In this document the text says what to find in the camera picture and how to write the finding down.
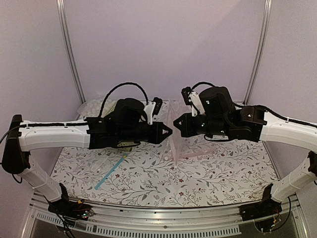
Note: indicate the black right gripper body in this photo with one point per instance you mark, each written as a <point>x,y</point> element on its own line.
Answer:
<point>213,126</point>

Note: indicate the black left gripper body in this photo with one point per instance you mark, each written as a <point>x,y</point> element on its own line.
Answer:
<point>132,135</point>

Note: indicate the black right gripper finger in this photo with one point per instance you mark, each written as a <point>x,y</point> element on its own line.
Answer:
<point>181,122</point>
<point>184,130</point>

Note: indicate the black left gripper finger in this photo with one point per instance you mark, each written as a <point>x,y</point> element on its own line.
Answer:
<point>160,136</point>
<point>164,129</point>

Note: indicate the clear pink-zipper zip bag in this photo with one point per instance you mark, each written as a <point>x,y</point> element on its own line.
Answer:
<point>177,147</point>

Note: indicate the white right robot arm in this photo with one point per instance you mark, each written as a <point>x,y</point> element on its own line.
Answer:
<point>294,132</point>

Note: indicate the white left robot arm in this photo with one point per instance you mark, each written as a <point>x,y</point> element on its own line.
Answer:
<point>24,136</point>

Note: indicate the clear blue-zipper zip bag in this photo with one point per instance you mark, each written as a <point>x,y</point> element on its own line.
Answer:
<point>97,170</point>

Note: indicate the cream perforated plastic basket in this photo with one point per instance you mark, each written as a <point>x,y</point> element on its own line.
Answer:
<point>123,144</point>

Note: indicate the floral patterned table mat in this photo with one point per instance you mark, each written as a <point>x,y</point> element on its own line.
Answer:
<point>236,172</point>

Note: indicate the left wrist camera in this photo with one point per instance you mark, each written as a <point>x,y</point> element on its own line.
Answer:
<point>152,108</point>

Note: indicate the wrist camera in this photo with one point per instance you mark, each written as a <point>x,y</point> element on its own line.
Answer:
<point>152,108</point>
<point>191,99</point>

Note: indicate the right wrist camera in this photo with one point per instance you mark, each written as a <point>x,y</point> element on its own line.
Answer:
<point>191,99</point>

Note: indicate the aluminium right corner post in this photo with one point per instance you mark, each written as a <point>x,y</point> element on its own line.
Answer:
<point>259,52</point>

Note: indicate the aluminium corner post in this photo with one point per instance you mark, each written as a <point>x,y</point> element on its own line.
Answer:
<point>259,52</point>
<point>69,50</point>

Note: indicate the aluminium front rail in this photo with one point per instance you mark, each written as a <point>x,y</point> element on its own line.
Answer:
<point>120,221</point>

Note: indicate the aluminium left corner post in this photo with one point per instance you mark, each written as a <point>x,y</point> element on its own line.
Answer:
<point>69,50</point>

